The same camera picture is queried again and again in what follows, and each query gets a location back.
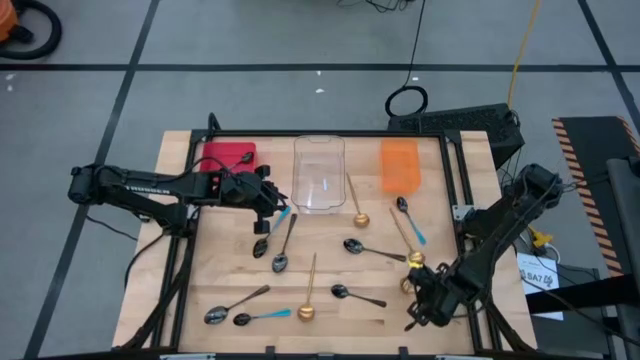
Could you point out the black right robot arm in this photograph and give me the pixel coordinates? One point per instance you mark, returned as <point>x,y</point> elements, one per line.
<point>500,235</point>

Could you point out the red plastic bin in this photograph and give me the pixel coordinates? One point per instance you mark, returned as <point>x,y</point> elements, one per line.
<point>220,152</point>

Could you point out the gold spoon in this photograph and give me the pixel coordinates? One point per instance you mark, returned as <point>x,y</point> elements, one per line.
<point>306,312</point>
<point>416,256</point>
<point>361,219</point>

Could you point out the yellow plug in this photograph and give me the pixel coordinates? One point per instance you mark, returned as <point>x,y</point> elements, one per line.
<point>541,238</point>

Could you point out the orange plastic bin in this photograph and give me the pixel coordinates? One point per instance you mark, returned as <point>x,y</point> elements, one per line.
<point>400,165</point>

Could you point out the hazard striped black ramp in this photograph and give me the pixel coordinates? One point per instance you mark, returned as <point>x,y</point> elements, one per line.
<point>590,145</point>

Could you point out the yellow gripper tag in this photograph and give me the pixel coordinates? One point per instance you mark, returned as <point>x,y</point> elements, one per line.
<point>414,266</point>

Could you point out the white paper label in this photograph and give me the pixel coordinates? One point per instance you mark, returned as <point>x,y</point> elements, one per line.
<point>535,262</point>

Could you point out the glossy dark metal spoon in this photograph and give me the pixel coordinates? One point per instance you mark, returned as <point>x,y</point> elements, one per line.
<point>340,291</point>
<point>280,262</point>
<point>216,315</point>
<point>353,245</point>

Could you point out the black metal beam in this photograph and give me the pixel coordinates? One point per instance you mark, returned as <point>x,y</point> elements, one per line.
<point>575,297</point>

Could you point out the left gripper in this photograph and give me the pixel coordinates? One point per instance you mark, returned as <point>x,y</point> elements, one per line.
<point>242,189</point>

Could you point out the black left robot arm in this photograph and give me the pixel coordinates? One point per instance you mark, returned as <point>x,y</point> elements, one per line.
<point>150,189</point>

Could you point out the clear plastic bin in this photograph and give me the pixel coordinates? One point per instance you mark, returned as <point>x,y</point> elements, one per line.
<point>318,175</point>

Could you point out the grey metal bar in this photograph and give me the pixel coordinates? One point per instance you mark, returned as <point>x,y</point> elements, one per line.
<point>187,357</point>
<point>462,357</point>

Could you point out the black metal table frame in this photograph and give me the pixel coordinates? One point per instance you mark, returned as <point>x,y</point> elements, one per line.
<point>179,325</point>

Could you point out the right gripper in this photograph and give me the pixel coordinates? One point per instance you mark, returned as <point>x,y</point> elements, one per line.
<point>442,297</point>

